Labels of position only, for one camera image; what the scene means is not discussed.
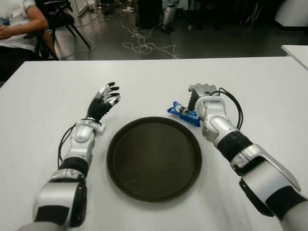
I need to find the tangled white floor cable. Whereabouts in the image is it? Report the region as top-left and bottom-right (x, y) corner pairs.
(119, 17), (180, 60)

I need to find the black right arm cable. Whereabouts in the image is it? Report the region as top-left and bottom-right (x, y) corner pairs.
(217, 87), (244, 130)

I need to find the seated person in white shirt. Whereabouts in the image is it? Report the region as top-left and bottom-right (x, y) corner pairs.
(0, 0), (50, 83)

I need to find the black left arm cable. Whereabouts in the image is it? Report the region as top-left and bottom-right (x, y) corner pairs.
(57, 123), (78, 169)

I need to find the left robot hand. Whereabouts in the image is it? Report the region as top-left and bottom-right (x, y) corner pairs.
(86, 81), (121, 123)

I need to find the white side table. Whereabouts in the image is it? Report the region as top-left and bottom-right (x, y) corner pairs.
(281, 44), (308, 67)

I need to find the silver humanoid robot leg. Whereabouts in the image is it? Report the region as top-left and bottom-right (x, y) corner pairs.
(161, 0), (178, 35)

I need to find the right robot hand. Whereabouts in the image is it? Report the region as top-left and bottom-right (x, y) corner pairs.
(180, 83), (221, 115)

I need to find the folded metal stand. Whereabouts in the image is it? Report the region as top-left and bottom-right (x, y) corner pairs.
(244, 0), (262, 25)

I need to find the black chair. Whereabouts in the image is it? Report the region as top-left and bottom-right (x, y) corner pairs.
(24, 0), (92, 61)

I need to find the white board with frame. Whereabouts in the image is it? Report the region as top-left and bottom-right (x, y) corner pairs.
(72, 0), (91, 17)

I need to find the black cabinet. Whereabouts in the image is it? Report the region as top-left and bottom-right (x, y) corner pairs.
(135, 0), (167, 29)

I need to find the white cabinet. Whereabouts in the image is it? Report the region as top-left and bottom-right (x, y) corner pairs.
(274, 0), (308, 27)

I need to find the blue Oreo packet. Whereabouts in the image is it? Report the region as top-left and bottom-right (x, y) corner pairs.
(167, 101), (202, 128)

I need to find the round dark brown tray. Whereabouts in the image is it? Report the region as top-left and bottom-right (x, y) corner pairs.
(106, 116), (202, 203)

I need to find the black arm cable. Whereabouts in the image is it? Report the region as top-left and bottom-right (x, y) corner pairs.
(217, 87), (244, 130)
(57, 123), (78, 169)

